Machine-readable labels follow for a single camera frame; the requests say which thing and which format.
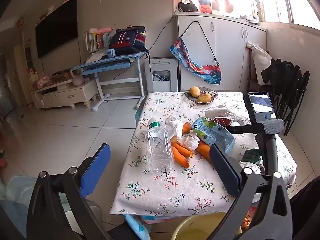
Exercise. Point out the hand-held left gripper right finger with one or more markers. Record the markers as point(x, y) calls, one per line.
point(225, 172)

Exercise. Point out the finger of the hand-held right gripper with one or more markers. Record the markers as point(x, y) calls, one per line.
point(240, 129)

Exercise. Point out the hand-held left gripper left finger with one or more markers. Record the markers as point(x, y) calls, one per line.
point(96, 170)

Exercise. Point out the red snack bag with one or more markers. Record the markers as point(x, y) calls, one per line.
point(223, 121)

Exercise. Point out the white plastic bag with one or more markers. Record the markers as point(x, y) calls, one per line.
point(225, 111)

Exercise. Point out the green blue drink carton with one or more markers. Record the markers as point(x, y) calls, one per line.
point(212, 133)

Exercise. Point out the balled white tissue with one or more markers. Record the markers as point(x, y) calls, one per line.
point(191, 142)

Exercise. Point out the large white tissue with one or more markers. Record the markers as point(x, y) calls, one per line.
point(175, 127)

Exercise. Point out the yellow bucket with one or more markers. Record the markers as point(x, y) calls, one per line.
point(190, 227)

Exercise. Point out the clear plastic bottle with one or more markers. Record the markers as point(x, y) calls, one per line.
point(158, 147)

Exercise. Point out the white crumpled paper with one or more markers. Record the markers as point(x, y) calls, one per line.
point(250, 165)

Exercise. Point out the green wrapper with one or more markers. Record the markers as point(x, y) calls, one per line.
point(252, 156)

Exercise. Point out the black folding chairs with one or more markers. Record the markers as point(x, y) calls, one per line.
point(292, 97)

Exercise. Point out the black cloth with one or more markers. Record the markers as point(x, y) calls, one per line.
point(277, 70)

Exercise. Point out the grey fruit bowl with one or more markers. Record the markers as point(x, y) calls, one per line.
point(213, 95)

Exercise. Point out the wooden chair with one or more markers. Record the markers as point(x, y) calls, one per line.
point(250, 65)

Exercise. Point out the white sack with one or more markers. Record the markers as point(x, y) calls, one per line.
point(261, 62)

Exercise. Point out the yellow mango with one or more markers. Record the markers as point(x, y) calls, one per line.
point(204, 97)
point(195, 91)

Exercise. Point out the floral tablecloth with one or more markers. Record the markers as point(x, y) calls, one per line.
point(175, 187)

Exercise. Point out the blue patterned cloth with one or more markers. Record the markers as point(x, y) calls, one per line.
point(136, 228)

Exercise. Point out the white cabinet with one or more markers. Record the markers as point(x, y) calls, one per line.
point(225, 45)

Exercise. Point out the cream television stand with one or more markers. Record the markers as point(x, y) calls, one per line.
point(65, 95)

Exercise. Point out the pale teal stool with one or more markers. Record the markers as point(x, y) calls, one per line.
point(17, 192)

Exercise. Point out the white shoe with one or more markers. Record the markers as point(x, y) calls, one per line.
point(248, 18)

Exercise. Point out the person's dark clothing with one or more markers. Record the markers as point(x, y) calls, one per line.
point(307, 210)

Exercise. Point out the pink kettle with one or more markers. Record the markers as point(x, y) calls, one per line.
point(78, 80)

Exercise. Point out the white air purifier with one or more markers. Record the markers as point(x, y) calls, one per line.
point(160, 66)

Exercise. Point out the blue tilting study desk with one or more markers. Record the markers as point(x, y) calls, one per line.
point(107, 63)

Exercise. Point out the orange container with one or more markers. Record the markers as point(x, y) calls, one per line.
point(205, 6)

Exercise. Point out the black shoes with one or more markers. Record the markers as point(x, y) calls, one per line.
point(187, 7)

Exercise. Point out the row of books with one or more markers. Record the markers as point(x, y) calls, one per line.
point(93, 40)

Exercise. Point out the dark blue red backpack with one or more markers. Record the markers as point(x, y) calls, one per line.
point(127, 40)

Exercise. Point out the pink plush toy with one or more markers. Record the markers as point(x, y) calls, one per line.
point(103, 30)

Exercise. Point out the black wall television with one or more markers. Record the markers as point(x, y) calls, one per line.
point(56, 27)

